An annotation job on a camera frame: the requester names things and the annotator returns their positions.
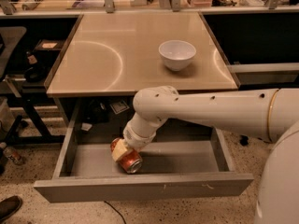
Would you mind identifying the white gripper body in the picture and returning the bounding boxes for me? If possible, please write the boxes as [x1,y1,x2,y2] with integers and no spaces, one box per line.
[123,124,156,150]

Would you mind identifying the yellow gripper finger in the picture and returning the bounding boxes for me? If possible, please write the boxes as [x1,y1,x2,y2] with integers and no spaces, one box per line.
[111,139,133,161]

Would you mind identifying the red coke can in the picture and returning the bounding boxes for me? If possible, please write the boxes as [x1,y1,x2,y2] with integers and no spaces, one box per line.
[113,149,143,174]

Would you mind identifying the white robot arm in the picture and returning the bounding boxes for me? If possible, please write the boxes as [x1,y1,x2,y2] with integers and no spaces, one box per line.
[111,86,299,224]

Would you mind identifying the grey open drawer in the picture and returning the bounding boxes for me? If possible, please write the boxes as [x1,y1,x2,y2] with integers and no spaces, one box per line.
[35,105,253,203]

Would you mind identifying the grey cabinet with beige top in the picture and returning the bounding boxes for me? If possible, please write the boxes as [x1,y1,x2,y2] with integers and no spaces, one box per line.
[46,11,238,120]

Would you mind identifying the white paper tag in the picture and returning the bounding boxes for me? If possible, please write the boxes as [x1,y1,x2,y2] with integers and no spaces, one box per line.
[110,101,129,114]

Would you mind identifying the white bowl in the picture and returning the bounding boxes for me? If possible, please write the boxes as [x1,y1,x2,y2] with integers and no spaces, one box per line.
[158,40,196,71]

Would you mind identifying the plastic bottle on floor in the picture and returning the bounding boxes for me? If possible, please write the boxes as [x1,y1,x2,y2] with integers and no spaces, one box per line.
[0,142,24,165]

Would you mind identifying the grey chair at left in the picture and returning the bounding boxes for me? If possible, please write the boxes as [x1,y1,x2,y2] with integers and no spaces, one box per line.
[0,26,27,81]

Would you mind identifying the black side table frame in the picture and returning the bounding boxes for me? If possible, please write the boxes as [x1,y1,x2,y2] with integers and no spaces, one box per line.
[4,76,64,145]

